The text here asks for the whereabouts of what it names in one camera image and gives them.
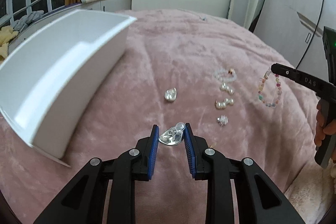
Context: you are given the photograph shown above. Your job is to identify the small silver crystal earring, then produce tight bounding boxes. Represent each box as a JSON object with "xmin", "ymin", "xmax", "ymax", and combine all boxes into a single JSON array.
[{"xmin": 217, "ymin": 115, "xmax": 228, "ymax": 127}]

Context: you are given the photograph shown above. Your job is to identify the white jade bead bracelet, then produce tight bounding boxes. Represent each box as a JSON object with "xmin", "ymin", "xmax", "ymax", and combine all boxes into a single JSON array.
[{"xmin": 212, "ymin": 68, "xmax": 238, "ymax": 84}]

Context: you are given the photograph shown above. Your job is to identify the pearl cluster earring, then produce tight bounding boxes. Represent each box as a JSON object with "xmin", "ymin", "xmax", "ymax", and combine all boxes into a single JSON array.
[
  {"xmin": 215, "ymin": 98, "xmax": 235, "ymax": 110},
  {"xmin": 220, "ymin": 83, "xmax": 235, "ymax": 95}
]

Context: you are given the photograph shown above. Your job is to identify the person's right hand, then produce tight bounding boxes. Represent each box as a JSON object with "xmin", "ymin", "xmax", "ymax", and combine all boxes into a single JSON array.
[{"xmin": 314, "ymin": 102, "xmax": 336, "ymax": 164}]

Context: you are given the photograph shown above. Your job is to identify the white wardrobe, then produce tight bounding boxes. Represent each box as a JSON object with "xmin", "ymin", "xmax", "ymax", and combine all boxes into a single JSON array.
[{"xmin": 254, "ymin": 0, "xmax": 335, "ymax": 80}]

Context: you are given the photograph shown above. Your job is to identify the white rectangular storage box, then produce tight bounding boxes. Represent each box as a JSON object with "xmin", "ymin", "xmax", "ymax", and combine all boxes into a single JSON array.
[{"xmin": 1, "ymin": 9, "xmax": 135, "ymax": 162}]

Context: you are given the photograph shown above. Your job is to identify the pearly shell-shaped brooch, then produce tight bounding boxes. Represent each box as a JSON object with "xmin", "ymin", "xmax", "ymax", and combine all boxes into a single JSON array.
[{"xmin": 164, "ymin": 88, "xmax": 177, "ymax": 102}]

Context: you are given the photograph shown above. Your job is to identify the pink plush bed blanket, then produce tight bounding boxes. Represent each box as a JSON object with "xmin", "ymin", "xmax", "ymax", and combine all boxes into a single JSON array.
[{"xmin": 1, "ymin": 10, "xmax": 334, "ymax": 223}]

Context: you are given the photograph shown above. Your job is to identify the yellow fleece blanket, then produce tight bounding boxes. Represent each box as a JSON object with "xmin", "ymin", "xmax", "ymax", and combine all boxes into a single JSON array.
[{"xmin": 0, "ymin": 26, "xmax": 18, "ymax": 62}]

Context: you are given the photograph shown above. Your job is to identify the grey crumpled clothes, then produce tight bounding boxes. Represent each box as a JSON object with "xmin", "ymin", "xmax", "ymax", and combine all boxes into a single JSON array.
[{"xmin": 13, "ymin": 10, "xmax": 45, "ymax": 32}]

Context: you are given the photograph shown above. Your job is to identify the white window-seat cabinets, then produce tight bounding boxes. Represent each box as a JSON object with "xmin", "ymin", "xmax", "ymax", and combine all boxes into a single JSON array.
[{"xmin": 73, "ymin": 0, "xmax": 133, "ymax": 14}]

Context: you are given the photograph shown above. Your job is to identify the black cable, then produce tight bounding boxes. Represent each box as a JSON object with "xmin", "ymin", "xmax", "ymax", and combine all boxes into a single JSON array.
[{"xmin": 295, "ymin": 0, "xmax": 326, "ymax": 70}]

